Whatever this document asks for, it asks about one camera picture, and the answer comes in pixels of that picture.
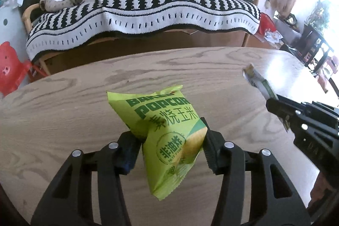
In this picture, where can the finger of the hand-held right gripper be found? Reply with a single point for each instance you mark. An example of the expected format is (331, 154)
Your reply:
(296, 102)
(279, 108)

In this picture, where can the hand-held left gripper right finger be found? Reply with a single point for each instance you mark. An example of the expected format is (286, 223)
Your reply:
(209, 148)

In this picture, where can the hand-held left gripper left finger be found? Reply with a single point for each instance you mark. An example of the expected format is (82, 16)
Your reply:
(129, 154)

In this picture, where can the white green packet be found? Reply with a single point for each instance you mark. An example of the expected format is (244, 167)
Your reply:
(258, 80)

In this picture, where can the green popcorn bag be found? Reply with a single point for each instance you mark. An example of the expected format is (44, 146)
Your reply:
(164, 130)

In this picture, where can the black wooden side table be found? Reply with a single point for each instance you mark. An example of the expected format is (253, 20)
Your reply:
(315, 46)

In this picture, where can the pink white crumpled bundle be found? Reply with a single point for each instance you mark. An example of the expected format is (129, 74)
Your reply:
(272, 35)

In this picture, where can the red plastic bag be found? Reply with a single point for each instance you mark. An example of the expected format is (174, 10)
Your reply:
(264, 24)

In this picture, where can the potted green plant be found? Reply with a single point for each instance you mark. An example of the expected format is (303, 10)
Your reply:
(319, 16)

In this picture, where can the red pig plastic stool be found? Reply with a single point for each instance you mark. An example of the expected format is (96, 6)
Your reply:
(10, 64)

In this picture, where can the black white striped sofa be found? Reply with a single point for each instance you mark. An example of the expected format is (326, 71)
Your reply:
(159, 3)

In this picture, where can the wooden frame sofa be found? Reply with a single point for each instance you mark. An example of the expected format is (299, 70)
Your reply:
(148, 42)

